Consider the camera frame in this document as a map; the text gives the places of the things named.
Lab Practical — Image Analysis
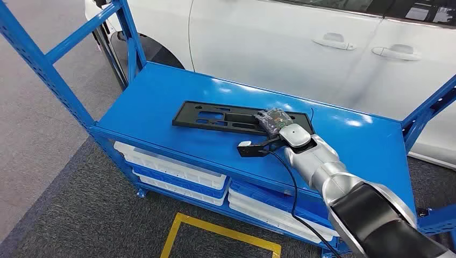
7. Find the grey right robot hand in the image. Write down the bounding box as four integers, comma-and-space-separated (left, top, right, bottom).
254, 107, 294, 140

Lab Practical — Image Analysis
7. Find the black plastic panel part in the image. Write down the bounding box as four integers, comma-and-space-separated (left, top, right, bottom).
172, 101, 314, 138

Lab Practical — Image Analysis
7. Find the blue metal shelf rack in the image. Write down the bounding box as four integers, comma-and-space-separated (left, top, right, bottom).
0, 0, 456, 258

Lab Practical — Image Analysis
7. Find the white car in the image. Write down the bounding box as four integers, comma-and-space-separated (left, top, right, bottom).
84, 0, 456, 171

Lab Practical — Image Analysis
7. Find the white plastic bin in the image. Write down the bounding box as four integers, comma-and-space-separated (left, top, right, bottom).
132, 170, 229, 207
227, 189, 340, 245
113, 141, 228, 190

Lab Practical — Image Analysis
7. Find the black stand pole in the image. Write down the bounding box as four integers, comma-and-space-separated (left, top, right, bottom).
91, 0, 128, 90

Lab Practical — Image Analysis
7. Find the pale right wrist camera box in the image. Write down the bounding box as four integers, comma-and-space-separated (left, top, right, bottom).
237, 140, 267, 158

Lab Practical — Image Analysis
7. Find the white car door handle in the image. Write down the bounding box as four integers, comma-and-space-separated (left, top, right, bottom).
312, 32, 357, 51
371, 44, 422, 62

